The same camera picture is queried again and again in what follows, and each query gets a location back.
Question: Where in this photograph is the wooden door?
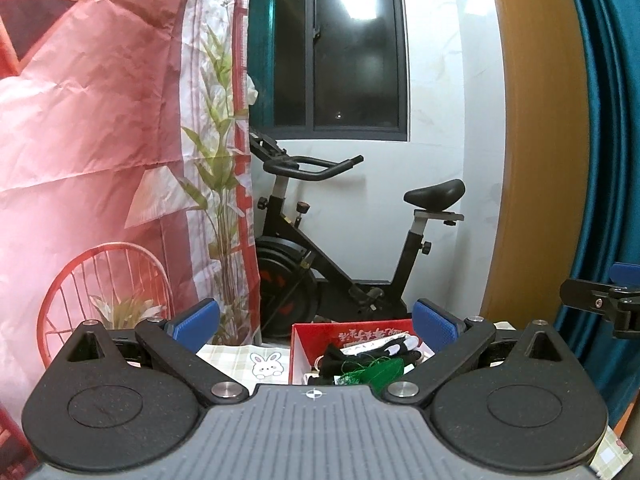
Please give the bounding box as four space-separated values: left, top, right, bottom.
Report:
479 0 609 332

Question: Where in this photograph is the red printed backdrop cloth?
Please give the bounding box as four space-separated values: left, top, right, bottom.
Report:
0 0 262 463

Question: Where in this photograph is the checked cartoon tablecloth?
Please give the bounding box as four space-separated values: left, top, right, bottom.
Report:
195 327 634 477

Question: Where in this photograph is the black exercise bike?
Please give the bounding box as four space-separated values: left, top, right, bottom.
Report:
249 131 467 337

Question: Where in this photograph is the dark window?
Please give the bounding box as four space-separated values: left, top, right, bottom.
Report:
249 0 412 144

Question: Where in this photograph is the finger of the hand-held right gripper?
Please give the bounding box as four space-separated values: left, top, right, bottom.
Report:
559 279 640 340
610 262 640 287

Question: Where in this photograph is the green tassel purse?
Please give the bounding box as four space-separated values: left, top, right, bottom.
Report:
334 355 406 394

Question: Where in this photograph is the red strawberry print box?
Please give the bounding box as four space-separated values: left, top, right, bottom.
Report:
291 317 432 389

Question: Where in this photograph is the blue curtain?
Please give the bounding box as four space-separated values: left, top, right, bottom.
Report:
554 0 640 428

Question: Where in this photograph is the black knitted glove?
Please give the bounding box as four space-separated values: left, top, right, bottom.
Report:
319 337 426 380

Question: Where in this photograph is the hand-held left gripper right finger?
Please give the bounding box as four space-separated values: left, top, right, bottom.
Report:
382 297 571 407

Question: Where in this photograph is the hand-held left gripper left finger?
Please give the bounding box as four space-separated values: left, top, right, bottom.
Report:
65 297 251 406

